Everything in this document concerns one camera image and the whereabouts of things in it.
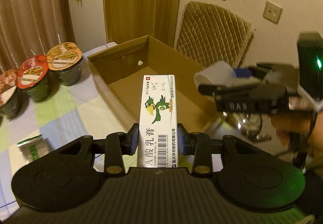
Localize white paper cup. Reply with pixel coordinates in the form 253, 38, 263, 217
194, 61, 237, 87

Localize white ointment box with parrot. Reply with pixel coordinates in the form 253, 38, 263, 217
137, 75, 178, 168

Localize silver green tea pouch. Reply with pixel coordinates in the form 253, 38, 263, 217
17, 134, 50, 164

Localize right hand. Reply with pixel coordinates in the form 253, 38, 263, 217
271, 112, 322, 179

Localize checkered tablecloth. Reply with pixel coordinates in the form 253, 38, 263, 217
1, 36, 216, 223

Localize quilted beige chair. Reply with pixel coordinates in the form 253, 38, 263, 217
175, 1, 255, 69

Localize brown cardboard box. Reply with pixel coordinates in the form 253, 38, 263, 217
88, 36, 217, 132

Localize orange lid noodle bowl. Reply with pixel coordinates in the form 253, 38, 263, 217
46, 42, 83, 86

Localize dark red lid noodle bowl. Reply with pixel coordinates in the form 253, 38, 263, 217
1, 69, 22, 119

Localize brown curtain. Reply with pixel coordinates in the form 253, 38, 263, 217
1, 0, 75, 72

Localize single wall socket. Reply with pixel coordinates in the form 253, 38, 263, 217
263, 1, 282, 24

